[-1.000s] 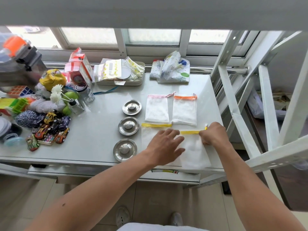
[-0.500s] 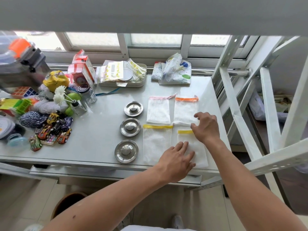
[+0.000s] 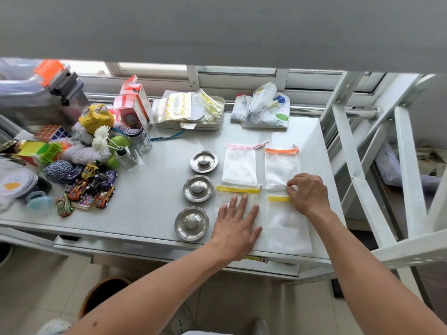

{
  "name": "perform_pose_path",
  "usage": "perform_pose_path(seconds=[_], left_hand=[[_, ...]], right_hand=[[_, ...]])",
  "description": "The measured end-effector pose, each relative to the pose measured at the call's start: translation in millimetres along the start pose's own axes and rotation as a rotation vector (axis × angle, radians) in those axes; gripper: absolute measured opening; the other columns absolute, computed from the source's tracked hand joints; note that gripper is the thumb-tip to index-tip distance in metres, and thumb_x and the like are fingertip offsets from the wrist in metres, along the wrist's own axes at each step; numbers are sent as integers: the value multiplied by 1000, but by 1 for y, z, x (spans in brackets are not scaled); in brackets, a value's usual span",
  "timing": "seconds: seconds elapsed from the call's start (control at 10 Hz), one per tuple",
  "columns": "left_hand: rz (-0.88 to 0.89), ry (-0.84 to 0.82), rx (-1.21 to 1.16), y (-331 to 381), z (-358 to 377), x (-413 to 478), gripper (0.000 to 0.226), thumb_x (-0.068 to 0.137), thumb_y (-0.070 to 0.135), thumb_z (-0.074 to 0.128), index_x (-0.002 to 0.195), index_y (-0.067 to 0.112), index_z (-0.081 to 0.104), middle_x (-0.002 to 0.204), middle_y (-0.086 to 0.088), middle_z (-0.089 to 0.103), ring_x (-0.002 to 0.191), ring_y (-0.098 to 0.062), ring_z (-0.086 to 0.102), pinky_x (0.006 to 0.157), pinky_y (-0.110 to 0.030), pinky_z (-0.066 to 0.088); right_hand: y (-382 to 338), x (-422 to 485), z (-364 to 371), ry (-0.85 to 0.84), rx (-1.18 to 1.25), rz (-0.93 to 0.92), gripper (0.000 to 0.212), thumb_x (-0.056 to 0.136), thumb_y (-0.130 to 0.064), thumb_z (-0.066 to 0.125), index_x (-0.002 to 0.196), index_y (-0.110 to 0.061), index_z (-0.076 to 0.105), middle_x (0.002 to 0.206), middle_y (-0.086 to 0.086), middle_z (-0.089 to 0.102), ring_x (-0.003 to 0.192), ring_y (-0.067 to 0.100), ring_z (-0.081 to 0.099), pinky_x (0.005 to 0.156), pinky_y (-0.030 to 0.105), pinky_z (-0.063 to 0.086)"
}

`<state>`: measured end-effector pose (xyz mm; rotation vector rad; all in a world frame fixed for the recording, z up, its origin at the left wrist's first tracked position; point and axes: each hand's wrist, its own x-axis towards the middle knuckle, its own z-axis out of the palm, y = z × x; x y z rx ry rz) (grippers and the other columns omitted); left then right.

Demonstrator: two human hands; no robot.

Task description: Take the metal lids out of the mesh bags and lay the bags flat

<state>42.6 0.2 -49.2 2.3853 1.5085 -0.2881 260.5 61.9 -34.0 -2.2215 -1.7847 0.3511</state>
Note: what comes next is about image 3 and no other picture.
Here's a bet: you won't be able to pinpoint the person's left hand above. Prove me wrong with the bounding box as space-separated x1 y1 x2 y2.
210 194 263 262

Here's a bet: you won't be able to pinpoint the person's right hand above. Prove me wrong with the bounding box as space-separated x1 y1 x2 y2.
286 173 332 219

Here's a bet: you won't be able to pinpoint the yellow-trimmed white mesh bag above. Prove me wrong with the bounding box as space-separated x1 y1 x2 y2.
262 194 314 256
214 184 263 229

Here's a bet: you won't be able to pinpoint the person's left forearm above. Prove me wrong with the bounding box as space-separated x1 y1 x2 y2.
66 241 246 335

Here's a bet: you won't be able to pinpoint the person's right forearm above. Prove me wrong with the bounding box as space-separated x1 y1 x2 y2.
307 206 447 335

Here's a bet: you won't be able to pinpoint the large steel sink strainer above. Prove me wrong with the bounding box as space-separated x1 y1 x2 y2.
174 206 210 242

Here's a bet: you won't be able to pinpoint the orange-trimmed white mesh bag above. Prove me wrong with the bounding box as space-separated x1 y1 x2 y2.
264 145 302 191

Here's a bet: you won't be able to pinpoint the medium steel sink strainer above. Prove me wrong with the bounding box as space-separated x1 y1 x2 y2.
183 174 214 203

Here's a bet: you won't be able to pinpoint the pink-trimmed white mesh bag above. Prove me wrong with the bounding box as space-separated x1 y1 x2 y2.
222 141 269 187

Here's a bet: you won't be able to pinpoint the small steel sink strainer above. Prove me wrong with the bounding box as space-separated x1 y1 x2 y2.
190 150 219 174

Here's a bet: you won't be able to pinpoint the person's right shoe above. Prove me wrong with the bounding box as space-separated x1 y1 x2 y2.
251 319 270 335

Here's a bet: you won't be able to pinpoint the person's shoe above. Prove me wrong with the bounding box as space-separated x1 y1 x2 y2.
251 319 270 335
36 319 72 335

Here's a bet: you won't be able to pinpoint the white patterned fabric bag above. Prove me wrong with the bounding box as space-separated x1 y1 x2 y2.
241 82 291 129

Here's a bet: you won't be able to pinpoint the white rectangular tray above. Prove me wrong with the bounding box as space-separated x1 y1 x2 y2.
155 96 226 132

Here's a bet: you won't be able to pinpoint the white dotted folded cloth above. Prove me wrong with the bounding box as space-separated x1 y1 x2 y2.
230 94 253 123

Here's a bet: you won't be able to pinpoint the grey plastic bag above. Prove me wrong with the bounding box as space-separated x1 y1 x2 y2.
375 142 441 193

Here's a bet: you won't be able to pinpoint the clear plastic zip bags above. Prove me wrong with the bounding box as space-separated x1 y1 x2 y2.
190 88 225 123

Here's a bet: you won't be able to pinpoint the clear glass diffuser bottle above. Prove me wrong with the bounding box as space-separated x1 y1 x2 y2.
115 146 138 170

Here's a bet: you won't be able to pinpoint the glass jar with dark lid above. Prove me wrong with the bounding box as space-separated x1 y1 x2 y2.
125 124 153 155

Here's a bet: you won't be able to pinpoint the yellow printed plastic pouch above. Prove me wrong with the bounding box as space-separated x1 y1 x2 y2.
153 92 193 124

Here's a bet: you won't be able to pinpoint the pile of toy cars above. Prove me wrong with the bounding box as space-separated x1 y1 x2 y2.
55 163 119 219

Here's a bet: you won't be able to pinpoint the red checked window box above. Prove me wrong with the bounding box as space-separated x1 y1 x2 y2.
112 94 149 132

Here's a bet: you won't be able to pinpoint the brown round bin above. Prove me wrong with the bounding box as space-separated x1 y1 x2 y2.
78 275 133 320

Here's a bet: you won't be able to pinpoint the white artificial flower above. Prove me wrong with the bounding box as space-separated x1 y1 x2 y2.
91 126 123 154

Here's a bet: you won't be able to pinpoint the tall red white box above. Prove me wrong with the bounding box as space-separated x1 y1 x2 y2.
119 74 154 124

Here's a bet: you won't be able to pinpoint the white yarn bundle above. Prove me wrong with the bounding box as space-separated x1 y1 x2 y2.
61 142 102 166

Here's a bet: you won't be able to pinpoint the yellow plush toy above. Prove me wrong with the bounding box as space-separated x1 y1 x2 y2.
78 103 116 135

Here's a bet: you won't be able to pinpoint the blue white twine ball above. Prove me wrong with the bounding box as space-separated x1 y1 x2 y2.
44 160 85 185

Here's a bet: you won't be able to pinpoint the grey roller blind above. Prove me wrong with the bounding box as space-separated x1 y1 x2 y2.
0 0 447 75

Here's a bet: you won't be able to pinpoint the blue clear plastic container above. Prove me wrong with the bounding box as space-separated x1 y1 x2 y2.
26 191 55 212

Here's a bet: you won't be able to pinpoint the colourful puzzle cube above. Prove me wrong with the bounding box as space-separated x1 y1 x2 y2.
34 124 72 143

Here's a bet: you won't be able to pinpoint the yellow green plastic toy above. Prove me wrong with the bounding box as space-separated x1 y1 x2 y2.
17 141 64 167

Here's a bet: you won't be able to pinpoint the person's left shoe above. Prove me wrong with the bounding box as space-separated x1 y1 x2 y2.
36 319 72 335

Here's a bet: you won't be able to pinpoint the white round lid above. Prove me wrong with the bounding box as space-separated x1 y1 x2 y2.
0 167 38 200

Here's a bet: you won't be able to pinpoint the grey orange toy blaster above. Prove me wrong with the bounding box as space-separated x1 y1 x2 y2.
32 59 90 108

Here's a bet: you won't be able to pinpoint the white metal rack frame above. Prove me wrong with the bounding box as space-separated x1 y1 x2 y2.
298 71 447 301

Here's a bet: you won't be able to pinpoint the teal ribbon strap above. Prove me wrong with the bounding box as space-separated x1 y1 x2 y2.
150 130 185 142

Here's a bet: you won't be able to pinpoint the steel rail pipe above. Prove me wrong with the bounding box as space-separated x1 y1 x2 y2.
289 106 382 120

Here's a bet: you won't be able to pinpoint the white window frame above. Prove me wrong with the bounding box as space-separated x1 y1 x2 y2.
63 61 386 114

